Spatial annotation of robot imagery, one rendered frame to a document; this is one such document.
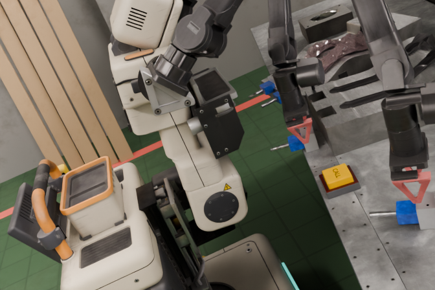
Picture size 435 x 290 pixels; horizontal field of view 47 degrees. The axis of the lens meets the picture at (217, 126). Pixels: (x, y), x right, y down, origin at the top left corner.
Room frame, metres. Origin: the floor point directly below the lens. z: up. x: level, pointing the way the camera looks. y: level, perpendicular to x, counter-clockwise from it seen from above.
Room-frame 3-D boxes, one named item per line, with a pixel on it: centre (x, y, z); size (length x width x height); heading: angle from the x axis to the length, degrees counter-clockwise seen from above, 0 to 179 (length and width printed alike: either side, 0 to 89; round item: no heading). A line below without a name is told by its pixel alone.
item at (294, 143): (1.21, -0.18, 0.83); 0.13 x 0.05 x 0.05; 78
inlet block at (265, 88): (1.57, -0.20, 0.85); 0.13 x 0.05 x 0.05; 100
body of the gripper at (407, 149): (0.77, -0.31, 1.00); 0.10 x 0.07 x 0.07; 152
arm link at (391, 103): (0.76, -0.32, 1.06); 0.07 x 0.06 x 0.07; 58
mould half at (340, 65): (1.57, -0.48, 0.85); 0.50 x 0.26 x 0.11; 100
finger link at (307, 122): (1.18, -0.21, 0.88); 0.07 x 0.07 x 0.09; 78
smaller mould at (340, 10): (2.01, -0.60, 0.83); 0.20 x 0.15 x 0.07; 83
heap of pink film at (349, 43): (1.56, -0.47, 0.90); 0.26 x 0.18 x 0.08; 100
